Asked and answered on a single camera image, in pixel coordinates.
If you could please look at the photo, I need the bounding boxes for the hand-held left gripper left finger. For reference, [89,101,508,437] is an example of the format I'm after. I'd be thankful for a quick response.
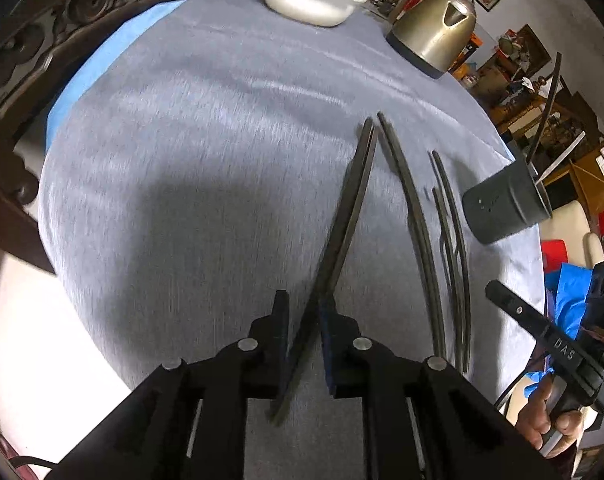
[57,290,291,480]

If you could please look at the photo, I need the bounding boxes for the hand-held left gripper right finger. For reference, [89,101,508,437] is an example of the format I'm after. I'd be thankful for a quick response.
[318,295,567,480]

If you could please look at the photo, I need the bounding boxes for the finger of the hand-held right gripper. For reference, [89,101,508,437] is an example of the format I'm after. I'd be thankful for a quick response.
[484,280,553,337]

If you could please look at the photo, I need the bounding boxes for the grey perforated utensil holder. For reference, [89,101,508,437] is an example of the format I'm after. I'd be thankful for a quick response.
[462,157,553,245]

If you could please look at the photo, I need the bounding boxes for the person's right hand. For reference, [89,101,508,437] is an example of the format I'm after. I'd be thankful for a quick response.
[516,374,586,459]

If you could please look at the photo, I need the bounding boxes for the blue plastic sheet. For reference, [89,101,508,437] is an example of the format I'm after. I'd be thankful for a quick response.
[524,262,595,396]

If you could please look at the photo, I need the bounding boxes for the red plastic stool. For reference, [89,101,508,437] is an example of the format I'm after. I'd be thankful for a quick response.
[540,240,568,273]

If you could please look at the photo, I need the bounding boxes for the cream chair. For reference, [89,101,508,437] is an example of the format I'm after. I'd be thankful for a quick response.
[539,200,604,268]

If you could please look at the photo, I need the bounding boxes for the grey tablecloth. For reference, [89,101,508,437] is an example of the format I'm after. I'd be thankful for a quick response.
[38,0,550,480]

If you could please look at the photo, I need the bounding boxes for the dark framed picture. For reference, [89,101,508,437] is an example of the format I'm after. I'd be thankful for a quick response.
[514,24,552,76]

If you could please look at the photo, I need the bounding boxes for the brass-coloured electric kettle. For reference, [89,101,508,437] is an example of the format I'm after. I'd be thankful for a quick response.
[386,0,478,80]

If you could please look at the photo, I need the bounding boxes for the blue under cloth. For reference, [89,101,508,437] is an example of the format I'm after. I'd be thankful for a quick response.
[44,0,187,153]

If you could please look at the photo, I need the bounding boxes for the carved wooden chair back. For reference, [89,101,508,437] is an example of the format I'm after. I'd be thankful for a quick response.
[0,0,267,276]

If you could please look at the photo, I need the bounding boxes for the black cable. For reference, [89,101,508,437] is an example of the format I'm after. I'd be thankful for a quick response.
[494,377,532,411]
[9,455,58,471]

